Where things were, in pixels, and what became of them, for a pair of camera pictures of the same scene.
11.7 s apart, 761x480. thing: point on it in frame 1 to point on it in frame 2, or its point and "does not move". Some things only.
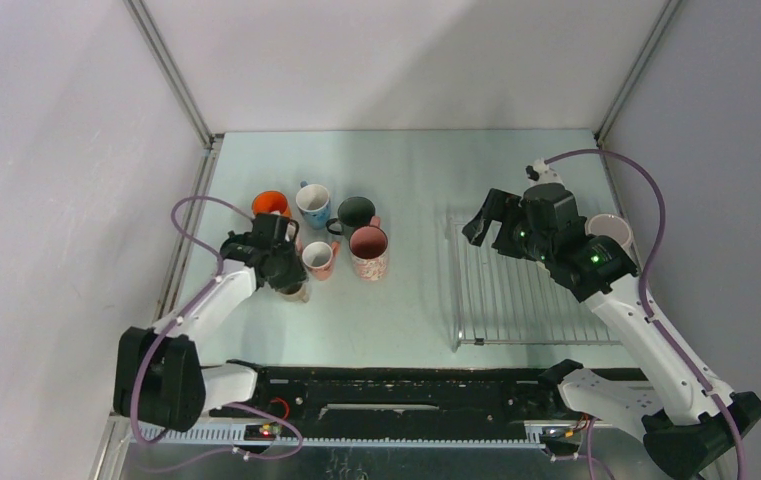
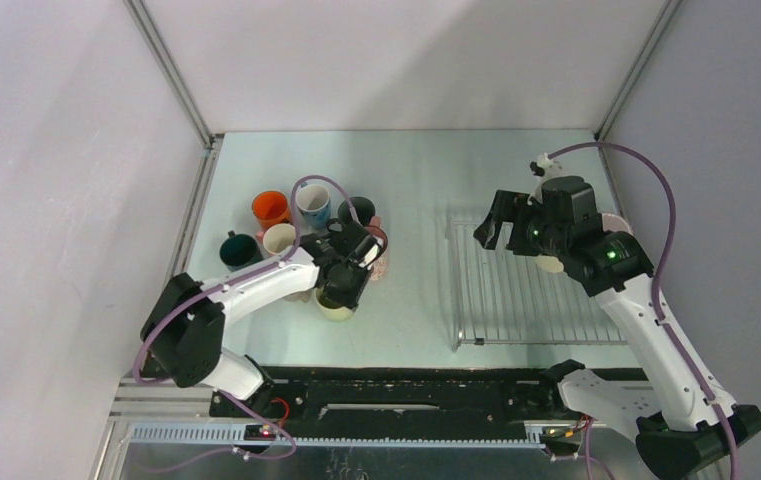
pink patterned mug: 368,249 does not move
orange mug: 271,202 does not move
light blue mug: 313,202 does not move
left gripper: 296,274 to 351,299
